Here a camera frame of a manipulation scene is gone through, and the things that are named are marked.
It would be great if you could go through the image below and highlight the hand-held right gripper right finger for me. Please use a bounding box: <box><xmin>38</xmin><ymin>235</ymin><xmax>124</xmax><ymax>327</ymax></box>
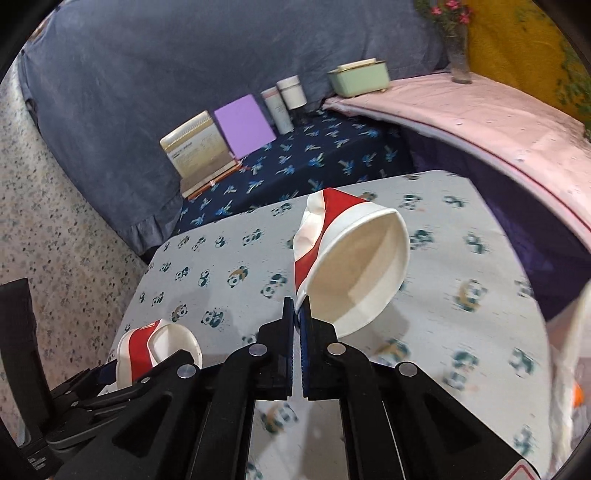
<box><xmin>300</xmin><ymin>305</ymin><xmax>522</xmax><ymax>480</ymax></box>

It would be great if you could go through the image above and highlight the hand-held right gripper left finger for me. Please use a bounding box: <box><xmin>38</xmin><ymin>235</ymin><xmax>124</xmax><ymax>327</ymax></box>
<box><xmin>55</xmin><ymin>298</ymin><xmax>296</xmax><ymax>480</ymax></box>

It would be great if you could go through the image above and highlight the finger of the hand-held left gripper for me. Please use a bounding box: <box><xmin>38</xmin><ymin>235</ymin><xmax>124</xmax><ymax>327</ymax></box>
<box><xmin>51</xmin><ymin>364</ymin><xmax>118</xmax><ymax>407</ymax></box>
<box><xmin>46</xmin><ymin>381</ymin><xmax>148</xmax><ymax>444</ymax></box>

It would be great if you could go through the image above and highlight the red and white paper cup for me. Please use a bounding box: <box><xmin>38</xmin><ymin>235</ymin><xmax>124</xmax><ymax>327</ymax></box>
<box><xmin>293</xmin><ymin>187</ymin><xmax>411</xmax><ymax>340</ymax></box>
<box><xmin>115</xmin><ymin>318</ymin><xmax>204</xmax><ymax>388</ymax></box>

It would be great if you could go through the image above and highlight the white plastic bag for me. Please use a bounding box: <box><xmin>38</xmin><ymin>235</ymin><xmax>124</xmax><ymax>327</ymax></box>
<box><xmin>547</xmin><ymin>281</ymin><xmax>591</xmax><ymax>467</ymax></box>

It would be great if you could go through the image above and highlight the panda printed tablecloth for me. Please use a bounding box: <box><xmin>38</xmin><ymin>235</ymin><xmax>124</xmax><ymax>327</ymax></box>
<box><xmin>97</xmin><ymin>170</ymin><xmax>555</xmax><ymax>480</ymax></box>

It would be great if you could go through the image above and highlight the navy printed cloth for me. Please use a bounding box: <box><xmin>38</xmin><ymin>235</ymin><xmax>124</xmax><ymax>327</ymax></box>
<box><xmin>173</xmin><ymin>108</ymin><xmax>414</xmax><ymax>234</ymax></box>

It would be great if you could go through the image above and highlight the beige cardboard box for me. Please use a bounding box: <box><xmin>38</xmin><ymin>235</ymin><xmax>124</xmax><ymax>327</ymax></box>
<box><xmin>160</xmin><ymin>111</ymin><xmax>241</xmax><ymax>197</ymax></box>

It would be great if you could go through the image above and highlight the tall white bottle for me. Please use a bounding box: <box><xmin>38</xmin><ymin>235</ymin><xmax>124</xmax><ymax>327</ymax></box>
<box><xmin>261</xmin><ymin>88</ymin><xmax>295</xmax><ymax>134</ymax></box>

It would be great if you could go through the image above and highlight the dark purple cloth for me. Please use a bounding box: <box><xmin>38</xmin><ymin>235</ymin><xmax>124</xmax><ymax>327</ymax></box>
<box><xmin>402</xmin><ymin>124</ymin><xmax>591</xmax><ymax>324</ymax></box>

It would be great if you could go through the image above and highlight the short white jar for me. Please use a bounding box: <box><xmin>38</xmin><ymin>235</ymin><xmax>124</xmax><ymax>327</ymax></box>
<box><xmin>277</xmin><ymin>76</ymin><xmax>307</xmax><ymax>110</ymax></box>

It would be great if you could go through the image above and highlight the pale green box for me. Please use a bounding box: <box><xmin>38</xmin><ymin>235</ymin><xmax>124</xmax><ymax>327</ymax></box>
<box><xmin>327</xmin><ymin>58</ymin><xmax>391</xmax><ymax>99</ymax></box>

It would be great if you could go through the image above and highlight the pink cloth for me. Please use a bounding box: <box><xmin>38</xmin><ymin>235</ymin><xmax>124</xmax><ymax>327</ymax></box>
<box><xmin>321</xmin><ymin>74</ymin><xmax>591</xmax><ymax>241</ymax></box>

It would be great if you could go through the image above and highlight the grey-blue blanket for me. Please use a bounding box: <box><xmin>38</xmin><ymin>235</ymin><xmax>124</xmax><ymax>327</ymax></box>
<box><xmin>18</xmin><ymin>0</ymin><xmax>448</xmax><ymax>259</ymax></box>

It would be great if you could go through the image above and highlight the glass vase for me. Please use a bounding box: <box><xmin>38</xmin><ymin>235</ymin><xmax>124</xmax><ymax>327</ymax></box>
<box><xmin>444</xmin><ymin>28</ymin><xmax>474</xmax><ymax>85</ymax></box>

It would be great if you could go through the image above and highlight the red flower bunch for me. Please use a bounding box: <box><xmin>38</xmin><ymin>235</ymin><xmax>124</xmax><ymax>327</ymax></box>
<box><xmin>416</xmin><ymin>0</ymin><xmax>476</xmax><ymax>35</ymax></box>

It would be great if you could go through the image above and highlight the yellow cloth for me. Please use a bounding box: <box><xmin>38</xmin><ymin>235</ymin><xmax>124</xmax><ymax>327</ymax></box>
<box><xmin>466</xmin><ymin>0</ymin><xmax>591</xmax><ymax>125</ymax></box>

